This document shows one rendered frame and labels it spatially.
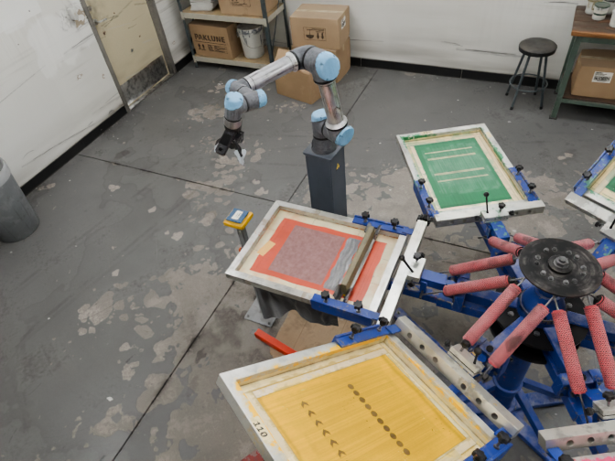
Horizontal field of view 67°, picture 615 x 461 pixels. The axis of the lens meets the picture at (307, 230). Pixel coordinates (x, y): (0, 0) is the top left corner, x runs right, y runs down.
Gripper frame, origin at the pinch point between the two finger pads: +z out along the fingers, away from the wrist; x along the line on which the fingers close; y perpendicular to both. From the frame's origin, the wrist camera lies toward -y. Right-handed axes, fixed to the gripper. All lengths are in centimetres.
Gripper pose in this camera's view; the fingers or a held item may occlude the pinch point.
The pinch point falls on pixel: (228, 159)
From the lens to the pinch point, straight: 225.9
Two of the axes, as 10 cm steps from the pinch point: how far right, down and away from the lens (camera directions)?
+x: -9.0, -4.3, 1.3
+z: -1.7, 5.9, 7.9
